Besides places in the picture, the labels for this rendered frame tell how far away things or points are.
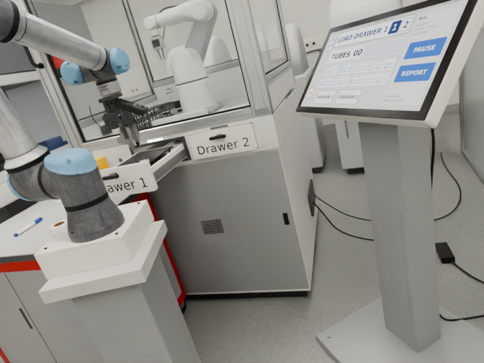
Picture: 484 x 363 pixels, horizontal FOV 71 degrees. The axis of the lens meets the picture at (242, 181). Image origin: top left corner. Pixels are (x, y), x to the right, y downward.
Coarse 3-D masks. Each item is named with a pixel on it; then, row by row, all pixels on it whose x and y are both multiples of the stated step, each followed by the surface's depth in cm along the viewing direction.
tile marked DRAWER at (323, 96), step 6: (318, 90) 111; (324, 90) 108; (330, 90) 105; (336, 90) 103; (318, 96) 110; (324, 96) 107; (330, 96) 104; (318, 102) 109; (324, 102) 106; (330, 102) 103
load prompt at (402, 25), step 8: (408, 16) 87; (376, 24) 97; (384, 24) 94; (392, 24) 91; (400, 24) 88; (408, 24) 86; (344, 32) 109; (352, 32) 105; (360, 32) 102; (368, 32) 99; (376, 32) 96; (384, 32) 93; (392, 32) 90; (400, 32) 87; (336, 40) 111; (344, 40) 107; (352, 40) 104; (360, 40) 101; (368, 40) 97
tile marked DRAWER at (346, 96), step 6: (342, 90) 100; (348, 90) 98; (354, 90) 95; (360, 90) 93; (342, 96) 99; (348, 96) 97; (354, 96) 95; (336, 102) 101; (342, 102) 98; (348, 102) 96; (354, 102) 94
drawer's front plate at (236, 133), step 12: (216, 132) 142; (228, 132) 141; (240, 132) 140; (252, 132) 138; (192, 144) 147; (204, 144) 146; (216, 144) 144; (228, 144) 143; (240, 144) 142; (252, 144) 140; (204, 156) 148
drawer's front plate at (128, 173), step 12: (120, 168) 122; (132, 168) 121; (144, 168) 120; (108, 180) 126; (120, 180) 124; (132, 180) 123; (144, 180) 122; (108, 192) 128; (120, 192) 126; (132, 192) 125
